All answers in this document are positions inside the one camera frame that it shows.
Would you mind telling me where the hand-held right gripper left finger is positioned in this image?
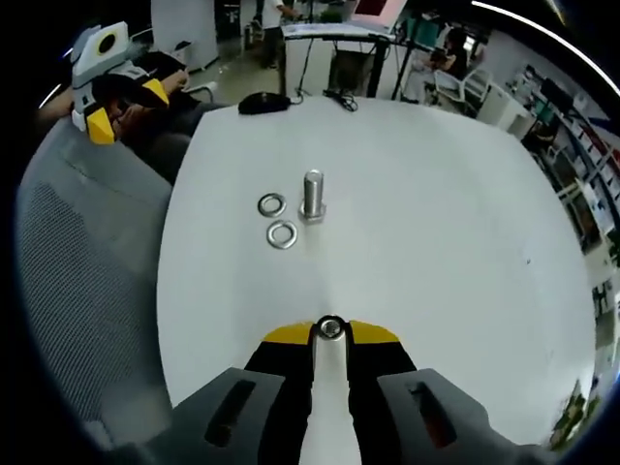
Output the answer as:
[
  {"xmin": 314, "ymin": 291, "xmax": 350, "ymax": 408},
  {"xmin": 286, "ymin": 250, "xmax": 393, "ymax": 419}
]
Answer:
[{"xmin": 169, "ymin": 319, "xmax": 319, "ymax": 465}]

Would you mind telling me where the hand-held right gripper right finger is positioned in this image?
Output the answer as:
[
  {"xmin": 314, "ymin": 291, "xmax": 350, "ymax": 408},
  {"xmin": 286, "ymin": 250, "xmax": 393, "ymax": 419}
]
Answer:
[{"xmin": 344, "ymin": 319, "xmax": 500, "ymax": 465}]

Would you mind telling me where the large steel washer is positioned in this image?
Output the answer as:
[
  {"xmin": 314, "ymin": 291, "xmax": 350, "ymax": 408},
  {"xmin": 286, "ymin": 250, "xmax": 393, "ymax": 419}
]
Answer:
[
  {"xmin": 265, "ymin": 219, "xmax": 299, "ymax": 251},
  {"xmin": 257, "ymin": 193, "xmax": 288, "ymax": 218}
]

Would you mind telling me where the large threaded stud bolt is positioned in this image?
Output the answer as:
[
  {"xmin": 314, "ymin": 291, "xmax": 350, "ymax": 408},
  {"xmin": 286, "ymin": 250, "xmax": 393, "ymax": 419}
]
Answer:
[{"xmin": 296, "ymin": 169, "xmax": 331, "ymax": 226}]

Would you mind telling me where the person's dark clothing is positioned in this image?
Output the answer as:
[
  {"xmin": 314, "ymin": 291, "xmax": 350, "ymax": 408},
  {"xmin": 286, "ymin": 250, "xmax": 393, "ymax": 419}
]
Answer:
[{"xmin": 115, "ymin": 50, "xmax": 234, "ymax": 186}]

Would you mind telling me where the black computer mouse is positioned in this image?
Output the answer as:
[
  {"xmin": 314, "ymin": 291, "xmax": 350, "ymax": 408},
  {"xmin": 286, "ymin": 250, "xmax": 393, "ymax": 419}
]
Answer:
[{"xmin": 237, "ymin": 91, "xmax": 292, "ymax": 116}]

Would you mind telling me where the grey mesh office chair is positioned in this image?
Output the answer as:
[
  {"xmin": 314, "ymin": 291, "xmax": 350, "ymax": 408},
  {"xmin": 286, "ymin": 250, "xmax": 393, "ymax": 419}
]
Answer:
[{"xmin": 16, "ymin": 114, "xmax": 198, "ymax": 450}]

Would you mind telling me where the white standing desk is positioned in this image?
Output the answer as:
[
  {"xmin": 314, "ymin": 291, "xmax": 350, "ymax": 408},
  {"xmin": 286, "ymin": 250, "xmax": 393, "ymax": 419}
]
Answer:
[{"xmin": 280, "ymin": 20, "xmax": 399, "ymax": 99}]

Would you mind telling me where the computer monitor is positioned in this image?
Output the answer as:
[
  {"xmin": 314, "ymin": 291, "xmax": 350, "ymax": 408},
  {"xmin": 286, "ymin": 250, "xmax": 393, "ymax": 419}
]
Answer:
[{"xmin": 350, "ymin": 0, "xmax": 409, "ymax": 23}]

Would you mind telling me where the white cabinet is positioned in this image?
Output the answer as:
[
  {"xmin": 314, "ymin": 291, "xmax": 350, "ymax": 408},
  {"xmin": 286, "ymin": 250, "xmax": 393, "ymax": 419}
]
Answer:
[{"xmin": 482, "ymin": 81, "xmax": 530, "ymax": 133}]

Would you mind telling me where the white office chair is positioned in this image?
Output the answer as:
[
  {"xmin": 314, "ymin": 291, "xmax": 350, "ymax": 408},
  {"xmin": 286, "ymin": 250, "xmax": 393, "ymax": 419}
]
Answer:
[{"xmin": 432, "ymin": 66, "xmax": 494, "ymax": 107}]

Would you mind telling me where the storage shelf with white bins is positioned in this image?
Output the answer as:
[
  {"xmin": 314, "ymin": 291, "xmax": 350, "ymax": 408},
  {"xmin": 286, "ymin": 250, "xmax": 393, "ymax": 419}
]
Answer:
[{"xmin": 531, "ymin": 72, "xmax": 620, "ymax": 207}]

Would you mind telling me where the curved ceiling light strip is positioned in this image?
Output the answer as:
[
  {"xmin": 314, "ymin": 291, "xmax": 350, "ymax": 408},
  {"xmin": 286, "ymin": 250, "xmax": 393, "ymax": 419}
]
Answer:
[{"xmin": 471, "ymin": 0, "xmax": 620, "ymax": 94}]

